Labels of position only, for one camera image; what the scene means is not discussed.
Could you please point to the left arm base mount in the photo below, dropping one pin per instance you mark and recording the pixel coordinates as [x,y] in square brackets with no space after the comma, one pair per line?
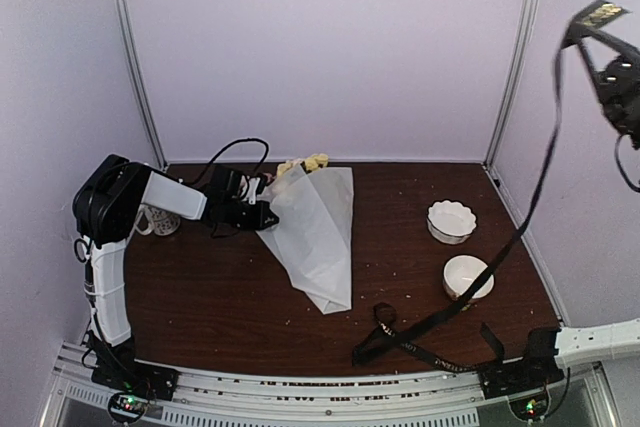
[135,386]

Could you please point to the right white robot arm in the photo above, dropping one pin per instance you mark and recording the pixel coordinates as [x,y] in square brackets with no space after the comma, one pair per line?
[574,346]

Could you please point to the white scalloped bowl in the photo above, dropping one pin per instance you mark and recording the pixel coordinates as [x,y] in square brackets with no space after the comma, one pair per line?
[450,222]

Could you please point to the plain white round bowl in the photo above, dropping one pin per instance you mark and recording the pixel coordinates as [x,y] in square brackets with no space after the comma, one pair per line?
[459,273]

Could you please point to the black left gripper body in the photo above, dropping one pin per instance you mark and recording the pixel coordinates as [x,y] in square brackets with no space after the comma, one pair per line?
[245,220]

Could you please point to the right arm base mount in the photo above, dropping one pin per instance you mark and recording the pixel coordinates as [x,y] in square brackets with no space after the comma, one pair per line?
[525,385]

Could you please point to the aluminium front rail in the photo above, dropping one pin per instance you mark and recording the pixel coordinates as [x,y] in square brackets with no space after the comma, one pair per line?
[210,398]

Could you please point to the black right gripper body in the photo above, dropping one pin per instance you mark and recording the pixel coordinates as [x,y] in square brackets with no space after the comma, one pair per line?
[623,104]

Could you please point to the patterned white mug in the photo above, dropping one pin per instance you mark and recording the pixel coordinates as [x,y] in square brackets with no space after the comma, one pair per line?
[152,220]

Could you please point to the white wrapping paper sheet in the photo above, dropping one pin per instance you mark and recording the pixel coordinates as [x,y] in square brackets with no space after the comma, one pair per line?
[313,238]

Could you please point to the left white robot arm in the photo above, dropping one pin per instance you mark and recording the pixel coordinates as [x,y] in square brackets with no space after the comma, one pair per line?
[107,208]

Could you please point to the large yellow flower bunch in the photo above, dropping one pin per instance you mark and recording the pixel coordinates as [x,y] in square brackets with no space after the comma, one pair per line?
[308,164]

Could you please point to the aluminium corner post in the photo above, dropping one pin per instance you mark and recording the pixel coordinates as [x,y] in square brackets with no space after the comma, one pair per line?
[137,82]
[524,31]

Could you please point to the left aluminium corner post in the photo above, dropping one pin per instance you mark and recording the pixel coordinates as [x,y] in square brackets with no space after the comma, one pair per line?
[137,82]

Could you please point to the right aluminium corner post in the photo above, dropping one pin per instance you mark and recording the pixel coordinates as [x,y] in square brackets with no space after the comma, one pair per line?
[524,31]

